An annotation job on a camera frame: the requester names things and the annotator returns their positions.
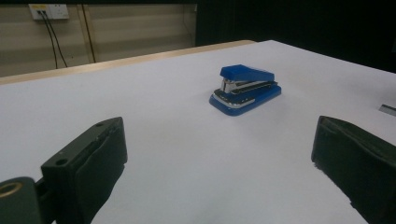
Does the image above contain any black curtain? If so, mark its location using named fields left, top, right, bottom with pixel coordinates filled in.
left=195, top=0, right=396, bottom=75

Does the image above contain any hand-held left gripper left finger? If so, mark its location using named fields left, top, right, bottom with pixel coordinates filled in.
left=40, top=117, right=129, bottom=224

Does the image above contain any blue stapler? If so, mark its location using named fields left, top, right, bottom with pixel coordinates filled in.
left=208, top=63, right=282, bottom=118

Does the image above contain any black wall socket cable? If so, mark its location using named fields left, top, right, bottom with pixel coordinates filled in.
left=36, top=10, right=59, bottom=70
left=42, top=10, right=69, bottom=68

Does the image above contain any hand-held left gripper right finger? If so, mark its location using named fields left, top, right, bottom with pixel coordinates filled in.
left=310, top=115, right=396, bottom=224

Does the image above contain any white table cover sheet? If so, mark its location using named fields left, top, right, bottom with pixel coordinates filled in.
left=0, top=39, right=396, bottom=224

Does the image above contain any white wall socket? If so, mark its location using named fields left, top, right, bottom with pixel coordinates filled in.
left=28, top=3, right=70, bottom=21

